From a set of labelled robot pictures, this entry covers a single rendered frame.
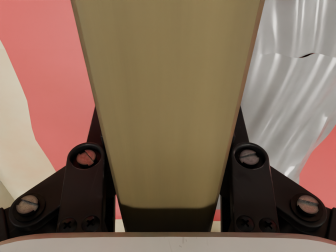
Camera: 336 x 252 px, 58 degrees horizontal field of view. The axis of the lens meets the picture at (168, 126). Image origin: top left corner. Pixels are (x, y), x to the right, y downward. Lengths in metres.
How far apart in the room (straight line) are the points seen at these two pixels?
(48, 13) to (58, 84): 0.05
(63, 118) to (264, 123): 0.13
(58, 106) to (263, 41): 0.13
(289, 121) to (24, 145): 0.19
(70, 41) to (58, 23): 0.01
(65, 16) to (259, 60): 0.11
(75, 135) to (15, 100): 0.05
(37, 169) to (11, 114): 0.06
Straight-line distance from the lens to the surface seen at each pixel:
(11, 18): 0.18
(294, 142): 0.24
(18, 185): 0.30
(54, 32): 0.18
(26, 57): 0.19
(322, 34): 0.18
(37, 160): 0.26
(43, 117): 0.22
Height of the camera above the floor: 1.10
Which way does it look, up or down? 43 degrees down
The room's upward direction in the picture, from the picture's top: 180 degrees counter-clockwise
